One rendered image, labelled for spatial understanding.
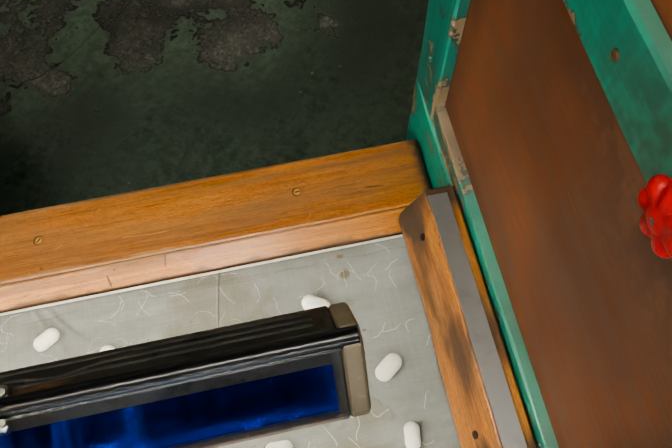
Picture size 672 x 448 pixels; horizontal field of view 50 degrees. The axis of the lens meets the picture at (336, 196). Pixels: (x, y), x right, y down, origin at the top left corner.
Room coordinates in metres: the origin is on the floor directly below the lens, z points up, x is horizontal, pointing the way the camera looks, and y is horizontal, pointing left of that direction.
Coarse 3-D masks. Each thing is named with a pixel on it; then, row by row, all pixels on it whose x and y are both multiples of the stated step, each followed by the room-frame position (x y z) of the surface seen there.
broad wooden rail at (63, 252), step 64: (128, 192) 0.40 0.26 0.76; (192, 192) 0.40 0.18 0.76; (256, 192) 0.40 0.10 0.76; (320, 192) 0.40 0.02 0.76; (384, 192) 0.40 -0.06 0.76; (0, 256) 0.32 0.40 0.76; (64, 256) 0.32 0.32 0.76; (128, 256) 0.32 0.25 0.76; (192, 256) 0.32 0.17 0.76; (256, 256) 0.33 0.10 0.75
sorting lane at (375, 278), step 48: (384, 240) 0.35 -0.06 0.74; (144, 288) 0.29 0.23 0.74; (192, 288) 0.29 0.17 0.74; (240, 288) 0.29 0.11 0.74; (288, 288) 0.29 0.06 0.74; (336, 288) 0.29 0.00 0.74; (384, 288) 0.29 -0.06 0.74; (0, 336) 0.23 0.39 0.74; (96, 336) 0.23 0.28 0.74; (144, 336) 0.23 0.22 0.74; (384, 336) 0.23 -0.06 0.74; (384, 384) 0.17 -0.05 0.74; (432, 384) 0.17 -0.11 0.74; (288, 432) 0.12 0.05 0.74; (336, 432) 0.12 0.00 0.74; (384, 432) 0.12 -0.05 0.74; (432, 432) 0.12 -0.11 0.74
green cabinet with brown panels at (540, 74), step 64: (448, 0) 0.48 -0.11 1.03; (512, 0) 0.39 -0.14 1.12; (576, 0) 0.30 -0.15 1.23; (640, 0) 0.26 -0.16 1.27; (448, 64) 0.46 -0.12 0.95; (512, 64) 0.36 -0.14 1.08; (576, 64) 0.29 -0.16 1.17; (640, 64) 0.23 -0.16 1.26; (448, 128) 0.43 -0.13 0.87; (512, 128) 0.33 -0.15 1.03; (576, 128) 0.26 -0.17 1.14; (640, 128) 0.21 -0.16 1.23; (512, 192) 0.29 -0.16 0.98; (576, 192) 0.23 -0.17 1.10; (512, 256) 0.26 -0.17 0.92; (576, 256) 0.20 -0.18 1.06; (640, 256) 0.17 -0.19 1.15; (512, 320) 0.21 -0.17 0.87; (576, 320) 0.16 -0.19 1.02; (640, 320) 0.13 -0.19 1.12; (576, 384) 0.13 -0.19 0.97; (640, 384) 0.10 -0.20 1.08
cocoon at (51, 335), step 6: (48, 330) 0.23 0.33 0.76; (54, 330) 0.23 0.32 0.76; (42, 336) 0.22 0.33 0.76; (48, 336) 0.22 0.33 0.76; (54, 336) 0.23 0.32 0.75; (36, 342) 0.22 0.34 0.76; (42, 342) 0.22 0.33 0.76; (48, 342) 0.22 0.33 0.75; (54, 342) 0.22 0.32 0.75; (36, 348) 0.21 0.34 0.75; (42, 348) 0.21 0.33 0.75
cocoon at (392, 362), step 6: (390, 354) 0.20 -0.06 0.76; (396, 354) 0.20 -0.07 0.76; (384, 360) 0.20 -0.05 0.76; (390, 360) 0.20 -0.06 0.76; (396, 360) 0.20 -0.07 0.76; (378, 366) 0.19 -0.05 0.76; (384, 366) 0.19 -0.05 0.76; (390, 366) 0.19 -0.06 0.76; (396, 366) 0.19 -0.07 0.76; (378, 372) 0.18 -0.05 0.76; (384, 372) 0.18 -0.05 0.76; (390, 372) 0.18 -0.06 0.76; (378, 378) 0.18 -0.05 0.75; (384, 378) 0.18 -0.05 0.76; (390, 378) 0.18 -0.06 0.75
